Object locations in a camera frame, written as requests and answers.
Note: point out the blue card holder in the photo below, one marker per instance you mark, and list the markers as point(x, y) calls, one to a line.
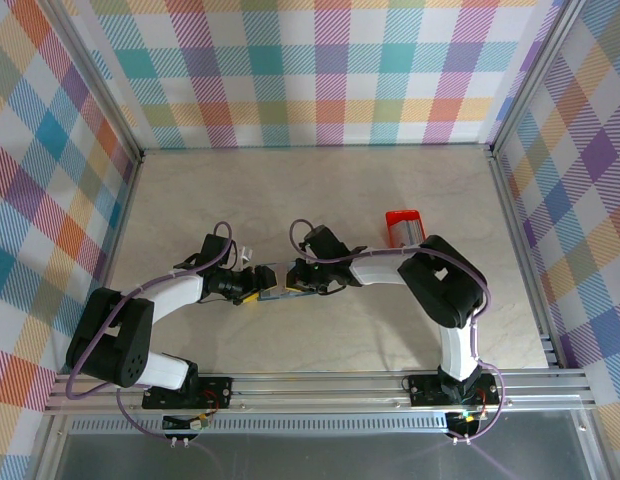
point(271, 296)

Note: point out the silver credit card stack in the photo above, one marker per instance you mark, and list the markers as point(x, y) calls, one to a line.
point(407, 232)

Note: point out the red card box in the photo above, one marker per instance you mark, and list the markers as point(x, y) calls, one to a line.
point(396, 215)

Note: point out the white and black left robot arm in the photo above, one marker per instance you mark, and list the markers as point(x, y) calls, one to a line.
point(180, 292)

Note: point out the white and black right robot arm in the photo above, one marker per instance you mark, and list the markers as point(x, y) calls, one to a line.
point(380, 270)

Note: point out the grey metal panel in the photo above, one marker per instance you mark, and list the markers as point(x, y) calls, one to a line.
point(315, 460)

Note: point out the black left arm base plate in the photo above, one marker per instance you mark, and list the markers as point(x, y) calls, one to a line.
point(222, 390)

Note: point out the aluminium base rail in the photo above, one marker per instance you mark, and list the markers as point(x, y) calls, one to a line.
point(315, 395)

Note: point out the aluminium side rail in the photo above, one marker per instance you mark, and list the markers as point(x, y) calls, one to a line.
point(124, 220)
point(523, 250)

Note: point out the thin aluminium back rail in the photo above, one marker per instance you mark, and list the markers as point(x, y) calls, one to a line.
point(315, 147)

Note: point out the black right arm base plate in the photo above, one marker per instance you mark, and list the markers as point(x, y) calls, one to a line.
point(422, 392)

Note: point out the aluminium frame post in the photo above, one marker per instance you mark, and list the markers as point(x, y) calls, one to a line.
point(533, 75)
point(101, 75)

